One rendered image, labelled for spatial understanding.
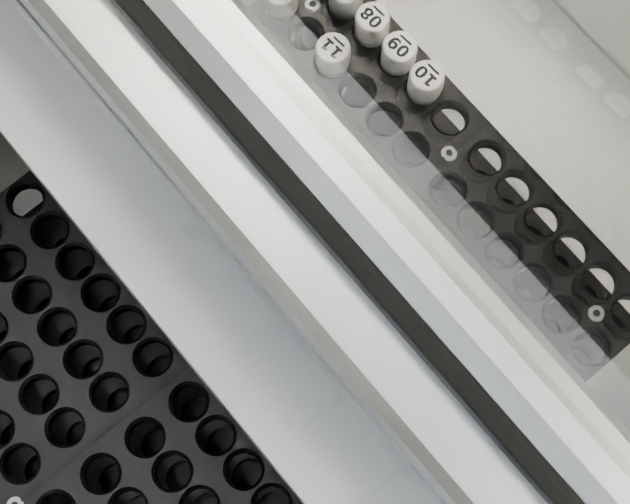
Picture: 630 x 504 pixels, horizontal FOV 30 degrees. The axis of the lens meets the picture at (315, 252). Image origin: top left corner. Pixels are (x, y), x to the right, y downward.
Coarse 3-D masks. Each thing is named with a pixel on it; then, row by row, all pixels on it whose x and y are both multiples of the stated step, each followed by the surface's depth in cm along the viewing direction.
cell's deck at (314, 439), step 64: (0, 0) 37; (0, 64) 36; (0, 128) 35; (64, 128) 35; (64, 192) 35; (128, 192) 35; (128, 256) 34; (192, 256) 34; (192, 320) 34; (256, 320) 34; (256, 384) 33; (320, 384) 33; (320, 448) 33; (384, 448) 33
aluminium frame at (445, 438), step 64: (64, 0) 32; (128, 0) 31; (64, 64) 35; (128, 64) 31; (128, 128) 34; (192, 128) 31; (192, 192) 30; (256, 192) 30; (256, 256) 30; (320, 256) 30; (320, 320) 29; (384, 320) 29; (384, 384) 29; (448, 384) 28; (448, 448) 28; (512, 448) 28
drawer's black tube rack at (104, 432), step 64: (0, 256) 43; (64, 256) 40; (0, 320) 42; (64, 320) 42; (128, 320) 41; (0, 384) 38; (64, 384) 38; (128, 384) 38; (192, 384) 38; (0, 448) 37; (64, 448) 37; (128, 448) 37; (192, 448) 37; (256, 448) 37
